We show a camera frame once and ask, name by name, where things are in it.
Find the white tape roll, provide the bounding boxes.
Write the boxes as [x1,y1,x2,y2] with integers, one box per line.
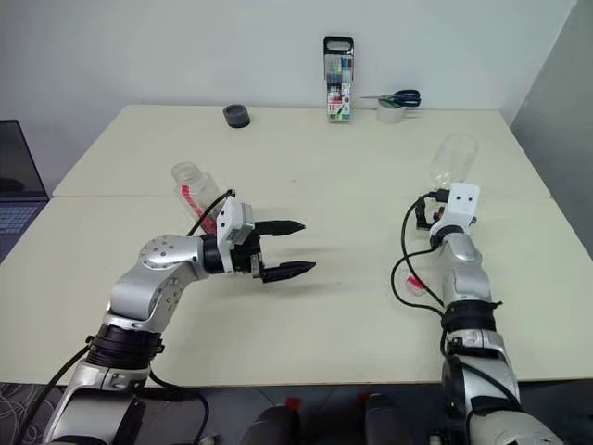
[374,98,406,125]

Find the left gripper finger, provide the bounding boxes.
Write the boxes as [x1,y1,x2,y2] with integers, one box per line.
[257,219,308,239]
[260,260,318,285]

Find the clear wine glass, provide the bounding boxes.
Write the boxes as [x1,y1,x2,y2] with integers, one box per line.
[427,133,480,195]

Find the dark rounded shape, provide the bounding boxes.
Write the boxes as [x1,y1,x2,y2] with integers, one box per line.
[239,396,303,445]
[358,393,421,445]

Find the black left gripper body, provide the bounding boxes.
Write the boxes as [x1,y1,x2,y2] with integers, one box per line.
[231,219,271,285]

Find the black tape roll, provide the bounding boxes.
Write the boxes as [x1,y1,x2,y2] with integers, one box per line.
[221,103,252,129]

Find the marker pen set box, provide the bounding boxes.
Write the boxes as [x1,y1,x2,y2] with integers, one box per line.
[322,35,356,124]

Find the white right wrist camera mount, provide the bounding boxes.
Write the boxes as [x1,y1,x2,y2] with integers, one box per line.
[427,182,482,234]

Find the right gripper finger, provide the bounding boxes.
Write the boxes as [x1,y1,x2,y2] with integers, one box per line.
[414,196,431,232]

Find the blue handled scissors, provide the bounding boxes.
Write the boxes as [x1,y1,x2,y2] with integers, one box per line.
[358,88,423,109]

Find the clear bottle with red label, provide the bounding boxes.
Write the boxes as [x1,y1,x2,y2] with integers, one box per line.
[170,161,229,235]

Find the white floor cables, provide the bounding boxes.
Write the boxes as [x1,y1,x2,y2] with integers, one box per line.
[0,381,66,445]

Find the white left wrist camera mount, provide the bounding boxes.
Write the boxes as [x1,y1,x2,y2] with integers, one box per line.
[214,196,257,274]

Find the dark grey laptop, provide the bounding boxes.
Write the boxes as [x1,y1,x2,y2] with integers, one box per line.
[0,119,50,266]

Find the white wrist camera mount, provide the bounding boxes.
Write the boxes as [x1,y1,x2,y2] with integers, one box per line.
[427,182,482,234]
[214,196,257,274]

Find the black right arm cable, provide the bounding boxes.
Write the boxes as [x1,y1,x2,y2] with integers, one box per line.
[390,186,454,317]

